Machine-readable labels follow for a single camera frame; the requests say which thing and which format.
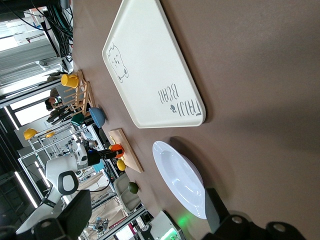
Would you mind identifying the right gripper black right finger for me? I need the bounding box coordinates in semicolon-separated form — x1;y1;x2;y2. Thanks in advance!
203;187;307;240

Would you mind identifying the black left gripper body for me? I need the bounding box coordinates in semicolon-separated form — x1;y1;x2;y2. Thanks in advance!
86;148;106;167

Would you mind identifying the wooden drying rack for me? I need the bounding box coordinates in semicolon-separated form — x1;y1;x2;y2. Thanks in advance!
53;69;97;117

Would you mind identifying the green avocado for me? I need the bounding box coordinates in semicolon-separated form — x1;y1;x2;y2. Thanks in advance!
127;181;139;194

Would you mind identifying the white metal shelf frame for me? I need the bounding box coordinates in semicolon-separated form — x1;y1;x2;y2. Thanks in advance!
27;129;86;176

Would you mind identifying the seated person in background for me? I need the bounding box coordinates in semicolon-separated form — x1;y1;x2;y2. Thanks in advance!
44;88;66;118

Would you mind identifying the blue bowl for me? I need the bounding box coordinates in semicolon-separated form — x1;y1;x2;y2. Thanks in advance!
89;106;106;129

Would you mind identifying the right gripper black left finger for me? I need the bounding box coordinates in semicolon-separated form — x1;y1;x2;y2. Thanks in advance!
31;189;93;240

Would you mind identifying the beige chair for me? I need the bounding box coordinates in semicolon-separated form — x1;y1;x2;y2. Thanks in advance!
113;173;141;215

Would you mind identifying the wooden cutting board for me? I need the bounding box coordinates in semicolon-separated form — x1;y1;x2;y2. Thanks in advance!
108;128;144;174

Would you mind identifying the black cable bundle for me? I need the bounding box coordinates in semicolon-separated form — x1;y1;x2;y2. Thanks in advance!
43;0;75;67

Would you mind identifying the white round plate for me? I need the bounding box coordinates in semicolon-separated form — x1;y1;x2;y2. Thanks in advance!
152;140;208;220

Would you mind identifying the brown table cover mat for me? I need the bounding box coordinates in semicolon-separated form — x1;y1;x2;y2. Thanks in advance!
70;0;320;240

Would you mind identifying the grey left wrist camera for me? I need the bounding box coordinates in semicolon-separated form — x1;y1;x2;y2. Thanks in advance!
84;138;99;151

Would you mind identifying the yellow cup with handle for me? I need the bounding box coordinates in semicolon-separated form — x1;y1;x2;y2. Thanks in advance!
60;73;80;88

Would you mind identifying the dark green cup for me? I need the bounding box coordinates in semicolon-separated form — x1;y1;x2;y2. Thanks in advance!
70;114;85;127

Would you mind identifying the cream tray with bear print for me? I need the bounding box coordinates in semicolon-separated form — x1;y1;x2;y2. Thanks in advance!
101;0;207;129

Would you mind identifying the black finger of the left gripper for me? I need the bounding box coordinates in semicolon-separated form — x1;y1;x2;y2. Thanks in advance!
99;148;125;160

